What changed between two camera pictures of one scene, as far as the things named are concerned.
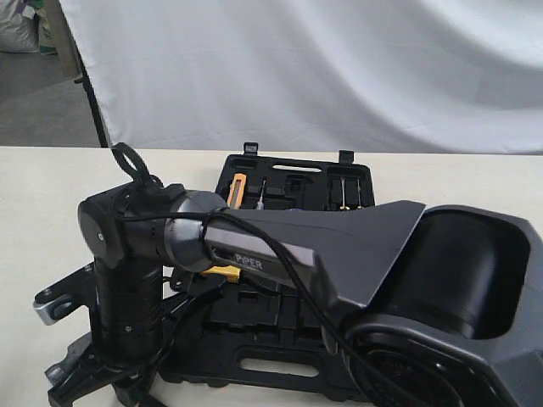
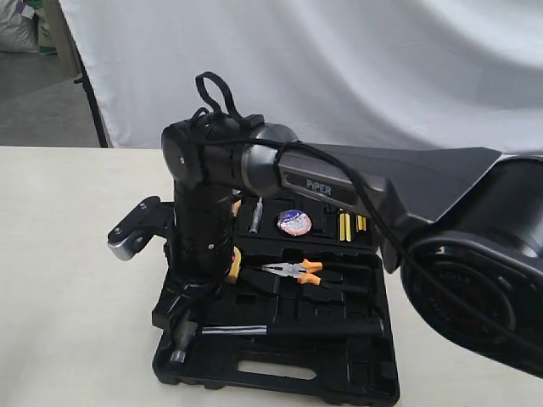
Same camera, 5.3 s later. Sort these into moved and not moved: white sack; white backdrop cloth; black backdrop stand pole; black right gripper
Moved: black right gripper
Not moved: black backdrop stand pole; white backdrop cloth; white sack
